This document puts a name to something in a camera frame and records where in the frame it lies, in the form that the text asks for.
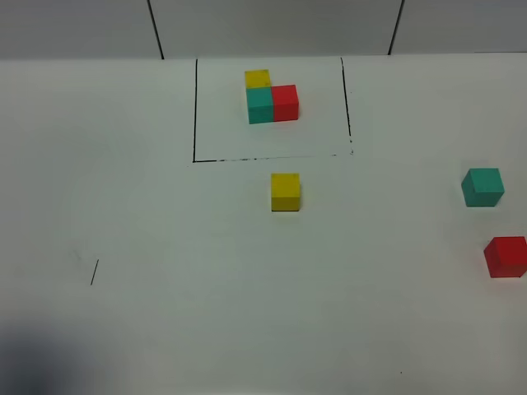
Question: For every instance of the template green cube block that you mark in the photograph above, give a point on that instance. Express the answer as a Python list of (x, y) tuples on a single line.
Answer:
[(260, 105)]

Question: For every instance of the template red cube block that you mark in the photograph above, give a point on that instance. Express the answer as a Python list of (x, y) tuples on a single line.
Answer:
[(285, 103)]

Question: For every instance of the template yellow cube block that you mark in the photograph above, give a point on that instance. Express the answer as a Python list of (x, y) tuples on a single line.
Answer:
[(257, 79)]

